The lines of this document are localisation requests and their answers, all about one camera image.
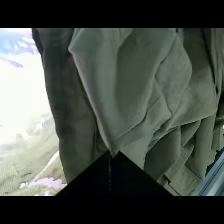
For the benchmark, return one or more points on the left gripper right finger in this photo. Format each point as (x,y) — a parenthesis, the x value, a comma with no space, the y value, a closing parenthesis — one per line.
(133,180)

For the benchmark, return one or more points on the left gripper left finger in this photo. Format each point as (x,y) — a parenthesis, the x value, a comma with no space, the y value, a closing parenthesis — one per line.
(93,180)

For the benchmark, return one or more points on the olive green shirt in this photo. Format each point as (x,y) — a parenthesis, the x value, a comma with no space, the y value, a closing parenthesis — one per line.
(133,86)

